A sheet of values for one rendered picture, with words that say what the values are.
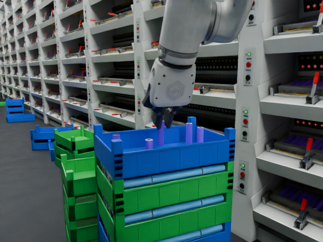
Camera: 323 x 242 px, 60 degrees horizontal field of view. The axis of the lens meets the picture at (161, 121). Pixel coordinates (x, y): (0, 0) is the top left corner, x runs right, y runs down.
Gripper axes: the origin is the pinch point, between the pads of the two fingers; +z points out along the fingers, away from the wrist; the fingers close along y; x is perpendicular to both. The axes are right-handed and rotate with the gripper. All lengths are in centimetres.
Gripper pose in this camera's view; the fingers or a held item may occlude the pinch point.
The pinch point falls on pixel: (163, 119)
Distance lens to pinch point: 68.6
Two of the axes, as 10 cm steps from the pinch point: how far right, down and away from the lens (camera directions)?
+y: 9.1, -0.7, 4.0
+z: -1.7, 8.2, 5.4
